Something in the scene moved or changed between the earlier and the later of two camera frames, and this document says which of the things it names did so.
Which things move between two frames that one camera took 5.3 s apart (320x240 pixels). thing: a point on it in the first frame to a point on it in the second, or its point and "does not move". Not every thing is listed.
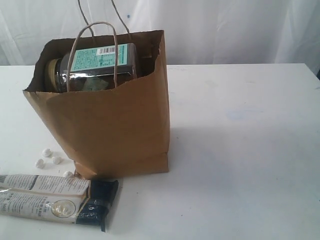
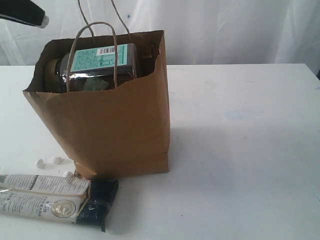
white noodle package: x=57 y=207 does not move
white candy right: x=57 y=160 does not move
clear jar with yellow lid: x=92 y=68 does not move
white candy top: x=46 y=152 to x=45 y=22
